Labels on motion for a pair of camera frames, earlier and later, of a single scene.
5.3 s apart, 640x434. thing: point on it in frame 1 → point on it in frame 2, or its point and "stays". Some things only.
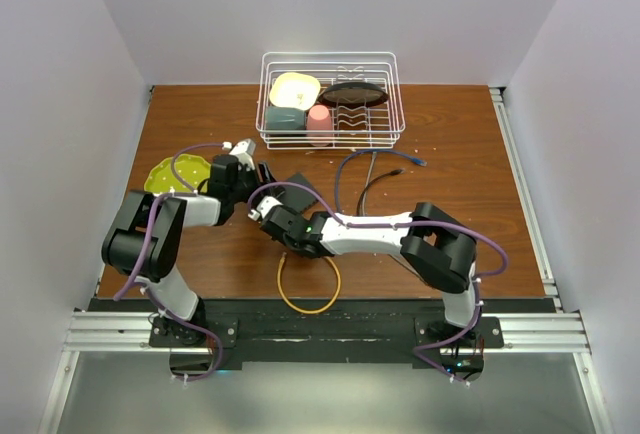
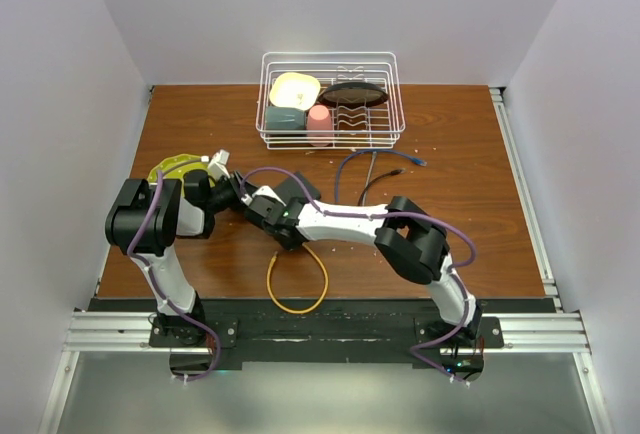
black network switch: (295, 198) stays
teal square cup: (282, 118) stays
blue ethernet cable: (417, 161) stays
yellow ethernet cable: (293, 307) → (326, 281)
